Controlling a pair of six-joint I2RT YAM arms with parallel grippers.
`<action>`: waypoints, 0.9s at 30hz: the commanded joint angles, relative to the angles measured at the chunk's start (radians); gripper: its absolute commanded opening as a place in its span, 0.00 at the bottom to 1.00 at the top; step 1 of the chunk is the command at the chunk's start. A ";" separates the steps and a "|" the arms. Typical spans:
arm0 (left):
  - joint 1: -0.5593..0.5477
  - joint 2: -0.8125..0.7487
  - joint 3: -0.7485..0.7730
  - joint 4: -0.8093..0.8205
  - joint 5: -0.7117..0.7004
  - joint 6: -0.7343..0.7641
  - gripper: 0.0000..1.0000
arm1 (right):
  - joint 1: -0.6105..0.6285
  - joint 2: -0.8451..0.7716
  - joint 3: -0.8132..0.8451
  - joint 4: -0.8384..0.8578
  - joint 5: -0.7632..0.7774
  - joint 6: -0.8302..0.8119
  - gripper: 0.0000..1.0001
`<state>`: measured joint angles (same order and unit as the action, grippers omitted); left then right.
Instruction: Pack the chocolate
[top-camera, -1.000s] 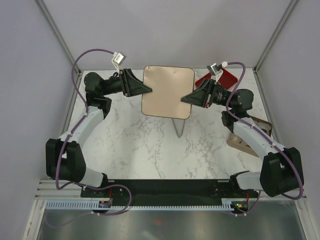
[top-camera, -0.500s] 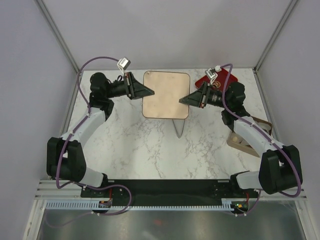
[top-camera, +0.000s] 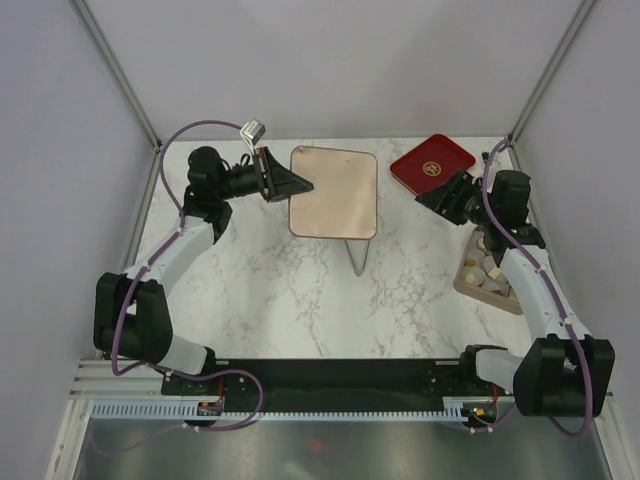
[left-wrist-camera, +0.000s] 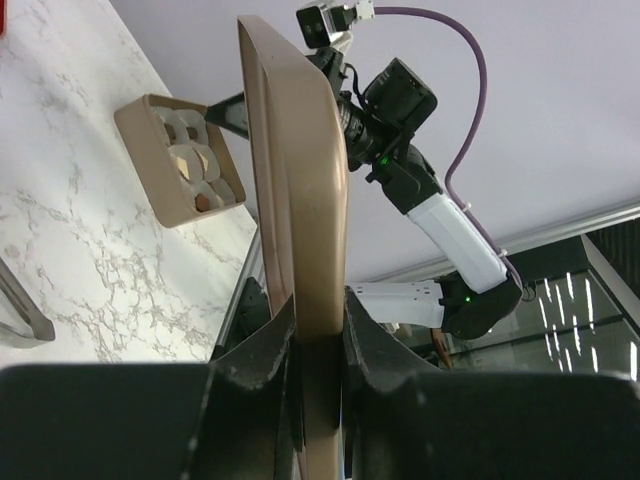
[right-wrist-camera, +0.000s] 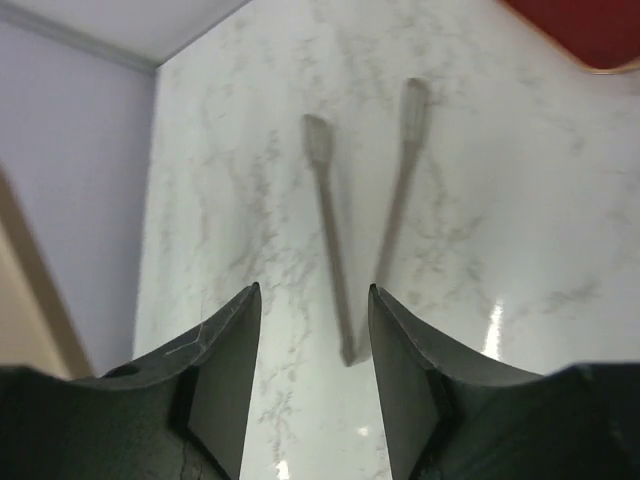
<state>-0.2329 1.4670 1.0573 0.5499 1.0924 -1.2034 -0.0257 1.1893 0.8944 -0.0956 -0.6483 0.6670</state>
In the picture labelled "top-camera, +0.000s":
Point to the white square chocolate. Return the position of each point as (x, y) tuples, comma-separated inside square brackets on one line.
[(494, 273)]

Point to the beige box lid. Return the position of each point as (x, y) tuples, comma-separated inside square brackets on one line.
[(343, 203)]

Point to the aluminium frame post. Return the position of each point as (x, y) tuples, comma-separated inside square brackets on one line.
[(113, 66), (573, 29)]

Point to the red square tray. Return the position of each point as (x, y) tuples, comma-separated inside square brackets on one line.
[(430, 164)]

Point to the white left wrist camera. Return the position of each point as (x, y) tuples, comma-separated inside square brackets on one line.
[(252, 131)]

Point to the steel tongs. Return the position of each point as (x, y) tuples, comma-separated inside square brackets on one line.
[(357, 251)]

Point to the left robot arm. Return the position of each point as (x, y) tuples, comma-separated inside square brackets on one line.
[(132, 317)]

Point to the white cable duct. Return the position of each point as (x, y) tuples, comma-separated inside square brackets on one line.
[(193, 410)]

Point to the aluminium frame right post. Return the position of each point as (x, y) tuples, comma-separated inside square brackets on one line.
[(573, 29)]

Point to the aluminium frame left post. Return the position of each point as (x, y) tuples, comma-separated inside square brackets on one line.
[(113, 66)]

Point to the beige chocolate box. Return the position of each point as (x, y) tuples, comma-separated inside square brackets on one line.
[(494, 292)]

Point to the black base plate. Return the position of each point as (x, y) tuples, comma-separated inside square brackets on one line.
[(342, 400)]

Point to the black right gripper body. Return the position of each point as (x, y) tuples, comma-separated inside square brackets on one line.
[(468, 204)]

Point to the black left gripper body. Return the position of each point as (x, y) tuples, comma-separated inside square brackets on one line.
[(260, 181)]

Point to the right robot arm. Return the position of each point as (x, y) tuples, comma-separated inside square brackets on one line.
[(566, 371)]

